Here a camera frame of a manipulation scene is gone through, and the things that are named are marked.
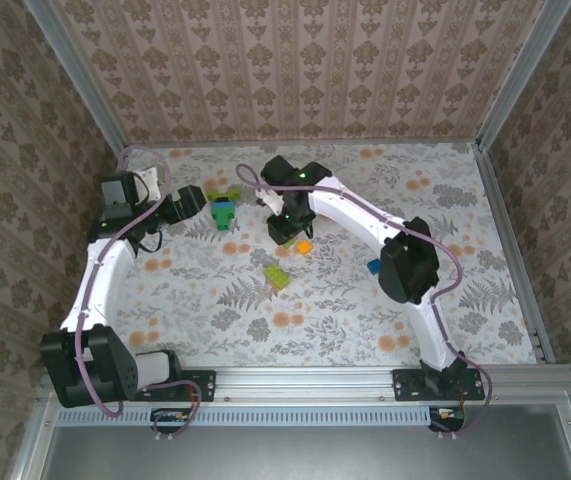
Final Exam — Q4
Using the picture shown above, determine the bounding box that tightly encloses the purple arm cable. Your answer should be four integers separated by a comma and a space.
74, 144, 202, 445
236, 163, 494, 441

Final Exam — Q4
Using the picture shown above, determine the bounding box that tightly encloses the small black electronics module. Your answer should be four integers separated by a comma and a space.
150, 407, 192, 435
427, 405, 467, 434

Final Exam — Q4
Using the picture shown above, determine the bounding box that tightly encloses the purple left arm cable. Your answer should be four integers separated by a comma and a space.
74, 144, 202, 445

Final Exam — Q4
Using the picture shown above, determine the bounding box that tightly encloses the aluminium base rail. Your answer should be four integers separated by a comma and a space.
39, 363, 571, 407

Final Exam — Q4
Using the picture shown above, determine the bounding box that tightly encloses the thin aluminium table edge rail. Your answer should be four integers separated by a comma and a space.
127, 140, 481, 150

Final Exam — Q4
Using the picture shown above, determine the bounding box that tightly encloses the grey metal panel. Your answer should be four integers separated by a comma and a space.
39, 404, 571, 480

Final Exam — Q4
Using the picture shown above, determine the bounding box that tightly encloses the white slotted cable duct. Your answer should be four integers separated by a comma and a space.
57, 405, 434, 428

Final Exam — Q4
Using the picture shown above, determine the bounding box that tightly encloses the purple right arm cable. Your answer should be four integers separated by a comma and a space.
236, 163, 494, 441

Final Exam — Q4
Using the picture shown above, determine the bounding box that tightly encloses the dark green lego brick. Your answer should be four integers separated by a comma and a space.
211, 205, 237, 232

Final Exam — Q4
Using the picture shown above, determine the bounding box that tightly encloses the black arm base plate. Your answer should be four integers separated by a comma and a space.
392, 367, 487, 403
179, 368, 217, 403

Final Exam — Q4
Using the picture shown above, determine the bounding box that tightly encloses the aluminium frame post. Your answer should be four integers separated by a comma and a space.
475, 0, 571, 154
23, 0, 131, 157

